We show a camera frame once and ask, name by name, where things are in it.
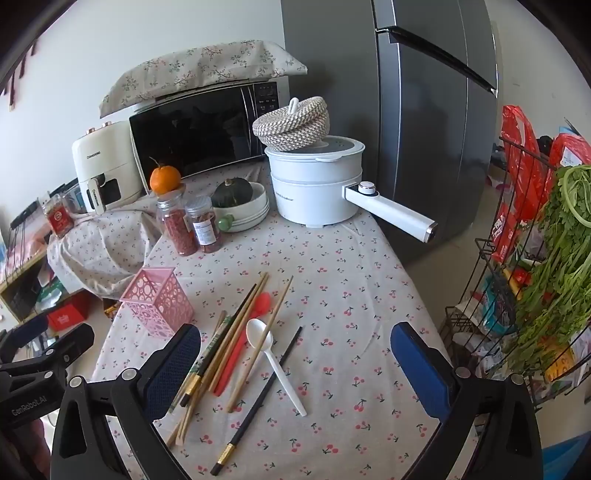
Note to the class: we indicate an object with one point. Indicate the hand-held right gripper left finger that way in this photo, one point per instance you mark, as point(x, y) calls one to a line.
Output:
point(173, 369)

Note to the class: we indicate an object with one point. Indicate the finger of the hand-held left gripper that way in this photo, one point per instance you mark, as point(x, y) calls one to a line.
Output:
point(69, 344)
point(30, 332)

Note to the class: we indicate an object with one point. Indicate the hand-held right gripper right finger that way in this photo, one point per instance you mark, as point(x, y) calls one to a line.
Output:
point(420, 374)

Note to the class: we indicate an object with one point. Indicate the patterned bamboo chopstick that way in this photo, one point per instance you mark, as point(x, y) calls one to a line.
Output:
point(216, 328)
point(206, 357)

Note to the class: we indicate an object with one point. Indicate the wooden chopstick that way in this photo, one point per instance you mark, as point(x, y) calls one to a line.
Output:
point(280, 300)
point(189, 422)
point(255, 291)
point(261, 286)
point(182, 427)

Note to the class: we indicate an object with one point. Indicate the red plastic spoon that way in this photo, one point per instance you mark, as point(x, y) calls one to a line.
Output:
point(236, 357)

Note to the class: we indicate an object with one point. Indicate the pink utensil holder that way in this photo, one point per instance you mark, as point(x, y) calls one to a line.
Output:
point(152, 295)

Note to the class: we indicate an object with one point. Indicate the white plastic spoon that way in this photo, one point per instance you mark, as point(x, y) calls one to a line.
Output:
point(256, 333)

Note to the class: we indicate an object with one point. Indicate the red box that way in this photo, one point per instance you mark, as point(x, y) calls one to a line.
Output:
point(67, 318)

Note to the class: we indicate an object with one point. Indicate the wooden shelf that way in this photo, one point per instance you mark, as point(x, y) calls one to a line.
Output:
point(23, 272)

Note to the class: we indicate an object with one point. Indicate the teal packet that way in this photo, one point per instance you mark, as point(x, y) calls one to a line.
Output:
point(498, 307)

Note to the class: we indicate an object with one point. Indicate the cherry print tablecloth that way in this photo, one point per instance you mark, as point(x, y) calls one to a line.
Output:
point(346, 300)

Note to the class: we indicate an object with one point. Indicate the red label nut jar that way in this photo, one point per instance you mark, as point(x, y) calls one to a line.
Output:
point(58, 217)

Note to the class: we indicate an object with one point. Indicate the goji berry jar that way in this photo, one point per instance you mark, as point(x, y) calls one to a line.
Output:
point(178, 230)

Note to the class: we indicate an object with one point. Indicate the clear plastic container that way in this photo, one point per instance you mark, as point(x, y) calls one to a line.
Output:
point(74, 198)

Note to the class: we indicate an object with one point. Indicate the yellow packet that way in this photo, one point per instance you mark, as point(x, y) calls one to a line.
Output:
point(561, 362)

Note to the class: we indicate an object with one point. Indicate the dried fruit jar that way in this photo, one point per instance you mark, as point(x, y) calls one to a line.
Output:
point(205, 228)

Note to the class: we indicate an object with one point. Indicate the blue container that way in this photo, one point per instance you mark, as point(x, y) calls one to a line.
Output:
point(568, 457)

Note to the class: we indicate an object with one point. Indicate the white ceramic bowl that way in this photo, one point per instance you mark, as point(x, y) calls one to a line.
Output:
point(251, 212)

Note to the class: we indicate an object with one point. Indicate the green leafy vegetables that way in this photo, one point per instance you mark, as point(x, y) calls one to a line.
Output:
point(563, 258)

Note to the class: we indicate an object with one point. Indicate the dark green squash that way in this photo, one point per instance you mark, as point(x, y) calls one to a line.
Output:
point(231, 194)

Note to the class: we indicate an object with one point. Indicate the large orange mandarin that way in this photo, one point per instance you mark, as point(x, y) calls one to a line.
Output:
point(165, 180)

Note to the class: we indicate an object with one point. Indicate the cream air fryer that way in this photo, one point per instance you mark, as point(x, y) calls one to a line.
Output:
point(106, 157)

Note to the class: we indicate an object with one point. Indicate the red plastic bag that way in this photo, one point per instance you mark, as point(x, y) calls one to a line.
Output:
point(519, 184)
point(570, 150)

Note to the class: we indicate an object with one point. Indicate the white electric cooking pot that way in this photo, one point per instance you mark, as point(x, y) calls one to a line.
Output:
point(314, 184)

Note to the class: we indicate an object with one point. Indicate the grey refrigerator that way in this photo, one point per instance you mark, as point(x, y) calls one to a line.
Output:
point(415, 138)

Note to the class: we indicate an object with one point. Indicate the black microwave oven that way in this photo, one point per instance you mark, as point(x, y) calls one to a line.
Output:
point(194, 129)

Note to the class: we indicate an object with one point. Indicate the woven lidded basket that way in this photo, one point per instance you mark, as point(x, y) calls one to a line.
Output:
point(291, 124)

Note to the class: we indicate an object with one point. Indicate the floral cloth cover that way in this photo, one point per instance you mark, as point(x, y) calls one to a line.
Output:
point(207, 64)

